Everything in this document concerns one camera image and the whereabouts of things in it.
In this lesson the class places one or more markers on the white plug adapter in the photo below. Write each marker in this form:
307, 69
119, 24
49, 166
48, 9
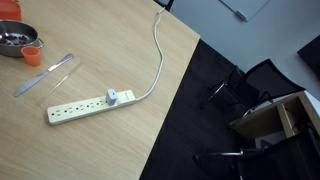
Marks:
111, 97

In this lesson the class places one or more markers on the cream power strip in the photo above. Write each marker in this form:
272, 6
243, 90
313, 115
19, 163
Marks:
76, 111

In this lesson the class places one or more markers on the clear plastic strip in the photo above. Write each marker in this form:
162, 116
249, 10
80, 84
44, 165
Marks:
56, 85

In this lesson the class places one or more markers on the black mesh office chair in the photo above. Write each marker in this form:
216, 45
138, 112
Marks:
266, 76

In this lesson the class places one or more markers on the whiteboard eraser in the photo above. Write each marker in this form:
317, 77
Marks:
240, 15

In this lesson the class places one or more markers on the silver table knife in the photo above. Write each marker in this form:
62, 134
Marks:
31, 81

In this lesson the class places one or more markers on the small orange plastic cup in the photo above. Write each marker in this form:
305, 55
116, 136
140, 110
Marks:
31, 58

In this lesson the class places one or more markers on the dark red food pieces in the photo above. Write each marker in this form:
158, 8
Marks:
15, 40

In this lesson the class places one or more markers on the large orange plastic cup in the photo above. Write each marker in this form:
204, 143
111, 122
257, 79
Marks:
10, 11

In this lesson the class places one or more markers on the black wall screen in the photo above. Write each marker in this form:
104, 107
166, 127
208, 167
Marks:
311, 56

